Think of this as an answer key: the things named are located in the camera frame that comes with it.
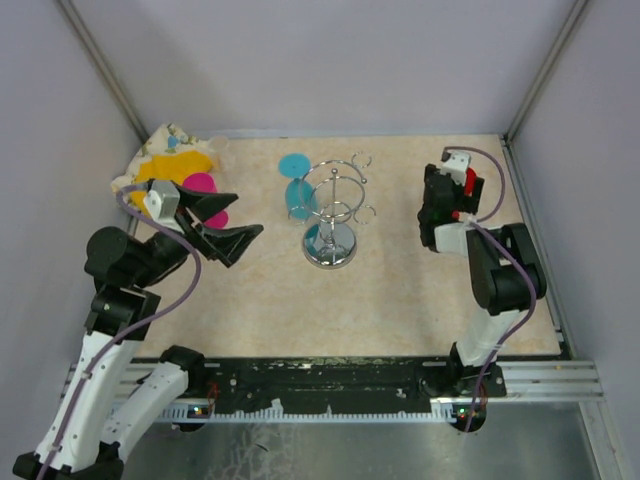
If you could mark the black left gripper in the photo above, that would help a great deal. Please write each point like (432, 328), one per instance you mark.
(227, 243)

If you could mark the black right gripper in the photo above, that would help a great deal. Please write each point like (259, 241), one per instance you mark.
(465, 203)

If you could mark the red plastic wine glass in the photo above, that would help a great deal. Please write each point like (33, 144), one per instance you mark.
(463, 196)

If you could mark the pink plastic wine glass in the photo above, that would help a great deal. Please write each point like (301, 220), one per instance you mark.
(204, 183)

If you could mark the blue plastic wine glass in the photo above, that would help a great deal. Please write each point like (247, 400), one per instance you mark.
(300, 199)

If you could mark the clear wine glass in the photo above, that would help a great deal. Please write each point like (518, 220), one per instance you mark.
(221, 153)

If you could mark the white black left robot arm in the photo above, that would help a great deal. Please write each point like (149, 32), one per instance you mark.
(137, 283)

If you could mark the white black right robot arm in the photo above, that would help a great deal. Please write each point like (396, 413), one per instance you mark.
(506, 275)

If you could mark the chrome wine glass rack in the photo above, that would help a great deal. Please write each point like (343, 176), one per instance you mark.
(329, 242)

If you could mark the yellow floral cloth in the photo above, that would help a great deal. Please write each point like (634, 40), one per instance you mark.
(170, 153)

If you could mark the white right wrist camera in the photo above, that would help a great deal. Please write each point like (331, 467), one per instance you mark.
(455, 164)

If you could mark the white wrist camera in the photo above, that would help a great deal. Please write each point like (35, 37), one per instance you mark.
(162, 201)
(455, 164)

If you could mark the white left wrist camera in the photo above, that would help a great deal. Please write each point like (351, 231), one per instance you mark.
(162, 201)

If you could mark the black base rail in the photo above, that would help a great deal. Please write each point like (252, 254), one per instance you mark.
(340, 385)

